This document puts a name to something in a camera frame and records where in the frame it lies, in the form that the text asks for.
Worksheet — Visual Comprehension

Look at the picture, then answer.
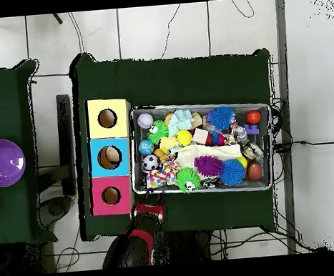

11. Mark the colourful dotted cloth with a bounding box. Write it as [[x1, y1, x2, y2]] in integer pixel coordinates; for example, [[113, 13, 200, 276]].
[[143, 160, 182, 190]]

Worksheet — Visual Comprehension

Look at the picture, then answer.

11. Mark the green spiky ball white nub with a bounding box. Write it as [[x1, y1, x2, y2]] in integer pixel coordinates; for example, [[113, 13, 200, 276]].
[[174, 166, 202, 194]]

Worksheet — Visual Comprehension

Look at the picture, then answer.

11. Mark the wooden box with three holes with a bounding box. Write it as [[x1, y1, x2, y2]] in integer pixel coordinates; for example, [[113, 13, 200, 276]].
[[82, 97, 140, 217]]

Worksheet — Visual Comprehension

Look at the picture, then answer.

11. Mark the shallow mesh bin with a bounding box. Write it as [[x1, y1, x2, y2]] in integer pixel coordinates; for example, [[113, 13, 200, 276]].
[[126, 95, 277, 201]]

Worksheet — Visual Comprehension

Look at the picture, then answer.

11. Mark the black and white soccer ball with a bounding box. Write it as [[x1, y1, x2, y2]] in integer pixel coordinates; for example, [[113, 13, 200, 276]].
[[141, 153, 161, 172]]

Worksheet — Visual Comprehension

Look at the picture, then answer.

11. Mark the blue globe ball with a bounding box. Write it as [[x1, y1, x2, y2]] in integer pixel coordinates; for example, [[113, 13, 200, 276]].
[[137, 138, 155, 156]]

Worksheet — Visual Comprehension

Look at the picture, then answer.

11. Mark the purple spiky toy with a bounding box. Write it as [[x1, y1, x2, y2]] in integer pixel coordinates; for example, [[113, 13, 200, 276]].
[[193, 154, 225, 179]]

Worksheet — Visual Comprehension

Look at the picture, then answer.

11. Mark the yellow tennis ball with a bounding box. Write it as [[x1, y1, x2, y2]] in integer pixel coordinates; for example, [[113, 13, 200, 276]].
[[175, 128, 193, 147]]

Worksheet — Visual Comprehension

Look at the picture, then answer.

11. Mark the cream muslin cloth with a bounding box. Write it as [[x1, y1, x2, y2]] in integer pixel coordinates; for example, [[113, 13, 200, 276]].
[[172, 139, 244, 169]]

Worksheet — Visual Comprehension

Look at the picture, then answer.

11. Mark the green spiky ball with eyes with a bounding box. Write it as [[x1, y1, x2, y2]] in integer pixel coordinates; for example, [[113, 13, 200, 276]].
[[146, 119, 170, 146]]

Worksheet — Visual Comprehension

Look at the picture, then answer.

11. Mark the blue spiky ball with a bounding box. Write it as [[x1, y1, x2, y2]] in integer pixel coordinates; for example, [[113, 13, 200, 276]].
[[208, 104, 237, 132], [218, 158, 247, 187]]

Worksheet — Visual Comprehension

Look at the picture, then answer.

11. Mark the mint green cloth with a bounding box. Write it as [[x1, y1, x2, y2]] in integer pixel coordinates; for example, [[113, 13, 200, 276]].
[[165, 107, 195, 137]]

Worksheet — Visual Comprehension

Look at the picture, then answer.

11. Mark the black upright panel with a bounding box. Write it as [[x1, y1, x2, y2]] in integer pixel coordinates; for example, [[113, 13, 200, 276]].
[[54, 93, 78, 197]]

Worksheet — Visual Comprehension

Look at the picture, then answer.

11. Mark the dark green table cloth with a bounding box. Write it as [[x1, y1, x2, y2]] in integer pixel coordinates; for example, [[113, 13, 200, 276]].
[[67, 38, 285, 247]]

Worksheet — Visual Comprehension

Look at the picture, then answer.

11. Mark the purple plastic bowl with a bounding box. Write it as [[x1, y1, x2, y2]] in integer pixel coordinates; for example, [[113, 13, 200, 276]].
[[0, 137, 28, 188]]

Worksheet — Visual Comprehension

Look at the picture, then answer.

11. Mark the dark green side-table cloth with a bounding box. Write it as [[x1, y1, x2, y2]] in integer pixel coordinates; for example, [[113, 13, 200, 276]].
[[0, 58, 58, 247]]

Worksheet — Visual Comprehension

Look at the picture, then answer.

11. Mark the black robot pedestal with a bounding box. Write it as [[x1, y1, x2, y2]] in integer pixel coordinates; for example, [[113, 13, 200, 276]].
[[151, 229, 215, 265]]

